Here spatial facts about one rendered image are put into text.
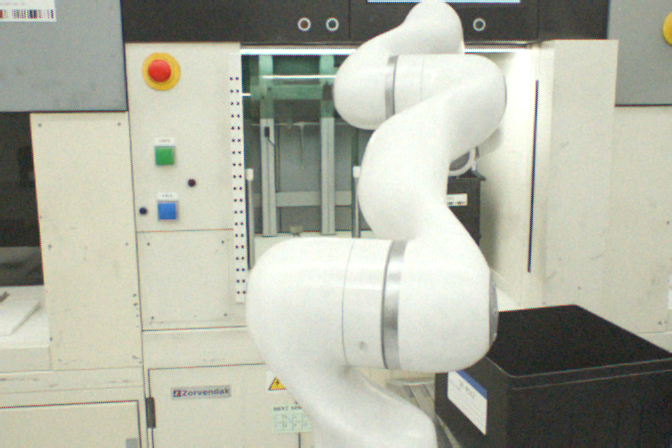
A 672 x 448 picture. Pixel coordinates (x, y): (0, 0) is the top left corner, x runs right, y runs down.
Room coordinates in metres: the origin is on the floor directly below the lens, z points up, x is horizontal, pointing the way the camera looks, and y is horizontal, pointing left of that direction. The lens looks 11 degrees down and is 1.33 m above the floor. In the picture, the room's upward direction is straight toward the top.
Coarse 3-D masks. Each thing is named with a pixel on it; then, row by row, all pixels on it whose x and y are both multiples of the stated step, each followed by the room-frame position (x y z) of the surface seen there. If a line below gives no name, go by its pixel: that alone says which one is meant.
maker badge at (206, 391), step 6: (174, 390) 1.31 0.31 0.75; (180, 390) 1.31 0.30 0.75; (186, 390) 1.31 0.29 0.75; (192, 390) 1.31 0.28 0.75; (198, 390) 1.32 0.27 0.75; (204, 390) 1.32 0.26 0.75; (210, 390) 1.32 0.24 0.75; (216, 390) 1.32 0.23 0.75; (222, 390) 1.32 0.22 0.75; (228, 390) 1.32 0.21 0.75; (174, 396) 1.31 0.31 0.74; (180, 396) 1.31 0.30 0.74; (186, 396) 1.31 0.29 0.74; (192, 396) 1.31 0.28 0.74; (198, 396) 1.32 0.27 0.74; (204, 396) 1.32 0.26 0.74; (210, 396) 1.32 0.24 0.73; (216, 396) 1.32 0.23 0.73; (222, 396) 1.32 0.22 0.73; (228, 396) 1.32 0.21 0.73
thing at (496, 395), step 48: (528, 336) 1.24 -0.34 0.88; (576, 336) 1.25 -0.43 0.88; (624, 336) 1.12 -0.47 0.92; (480, 384) 1.02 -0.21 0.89; (528, 384) 0.94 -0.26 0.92; (576, 384) 0.96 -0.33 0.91; (624, 384) 0.98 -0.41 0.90; (480, 432) 1.01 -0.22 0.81; (528, 432) 0.94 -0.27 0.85; (576, 432) 0.96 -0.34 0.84; (624, 432) 0.98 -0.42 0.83
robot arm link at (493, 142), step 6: (498, 126) 1.33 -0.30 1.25; (498, 132) 1.35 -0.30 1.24; (492, 138) 1.37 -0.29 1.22; (498, 138) 1.36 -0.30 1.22; (480, 144) 1.38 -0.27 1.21; (486, 144) 1.38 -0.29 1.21; (492, 144) 1.38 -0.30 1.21; (498, 144) 1.38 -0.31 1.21; (480, 150) 1.38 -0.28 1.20; (486, 150) 1.39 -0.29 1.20; (492, 150) 1.40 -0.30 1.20; (480, 156) 1.40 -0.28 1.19
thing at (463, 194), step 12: (456, 180) 1.57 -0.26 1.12; (468, 180) 1.57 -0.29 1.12; (480, 180) 1.57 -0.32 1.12; (456, 192) 1.57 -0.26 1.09; (468, 192) 1.57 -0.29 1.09; (456, 204) 1.57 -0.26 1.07; (468, 204) 1.57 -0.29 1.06; (456, 216) 1.57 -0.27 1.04; (468, 216) 1.58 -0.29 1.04; (468, 228) 1.58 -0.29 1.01
